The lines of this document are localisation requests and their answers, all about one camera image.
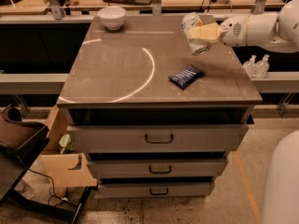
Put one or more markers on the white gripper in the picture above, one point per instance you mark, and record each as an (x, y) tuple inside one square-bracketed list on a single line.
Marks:
[(234, 31)]

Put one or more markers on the silver green 7up can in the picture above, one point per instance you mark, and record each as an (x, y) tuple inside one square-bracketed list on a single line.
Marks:
[(189, 21)]

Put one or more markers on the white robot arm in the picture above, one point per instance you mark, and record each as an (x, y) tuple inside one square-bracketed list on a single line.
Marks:
[(279, 33)]

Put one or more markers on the left clear pump bottle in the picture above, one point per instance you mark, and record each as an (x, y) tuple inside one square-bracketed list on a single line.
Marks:
[(249, 65)]

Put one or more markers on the clear pump bottle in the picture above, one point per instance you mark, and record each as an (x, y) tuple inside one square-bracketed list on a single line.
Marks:
[(261, 67), (249, 65)]

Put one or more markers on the dark blue snack packet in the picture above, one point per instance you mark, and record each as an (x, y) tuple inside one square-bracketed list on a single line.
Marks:
[(186, 76)]

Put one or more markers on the right clear pump bottle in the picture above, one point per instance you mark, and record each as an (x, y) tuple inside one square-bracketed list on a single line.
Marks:
[(261, 67)]

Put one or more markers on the white ceramic bowl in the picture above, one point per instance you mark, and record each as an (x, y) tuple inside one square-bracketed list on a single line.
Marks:
[(112, 18)]

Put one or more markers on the grey drawer cabinet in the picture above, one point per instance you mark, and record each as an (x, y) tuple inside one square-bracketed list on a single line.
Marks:
[(121, 79)]

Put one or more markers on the top grey drawer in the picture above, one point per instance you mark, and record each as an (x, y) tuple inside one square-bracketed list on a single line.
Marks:
[(150, 139)]

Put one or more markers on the grey drawer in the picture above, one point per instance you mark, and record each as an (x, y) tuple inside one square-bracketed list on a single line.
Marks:
[(150, 139), (156, 168), (155, 190)]

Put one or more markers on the middle grey drawer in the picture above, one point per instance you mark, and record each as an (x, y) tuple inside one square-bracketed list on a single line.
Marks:
[(156, 168)]

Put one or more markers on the green white small packet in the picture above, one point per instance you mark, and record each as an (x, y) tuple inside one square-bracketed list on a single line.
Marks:
[(65, 144)]

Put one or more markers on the bottom grey drawer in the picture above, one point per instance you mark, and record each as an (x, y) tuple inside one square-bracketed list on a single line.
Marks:
[(155, 190)]

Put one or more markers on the beige cardboard piece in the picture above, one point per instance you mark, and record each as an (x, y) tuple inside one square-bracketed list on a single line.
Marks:
[(66, 170)]

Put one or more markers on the dark brown tray cart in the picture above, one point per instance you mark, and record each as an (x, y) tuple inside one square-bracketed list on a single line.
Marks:
[(21, 142)]

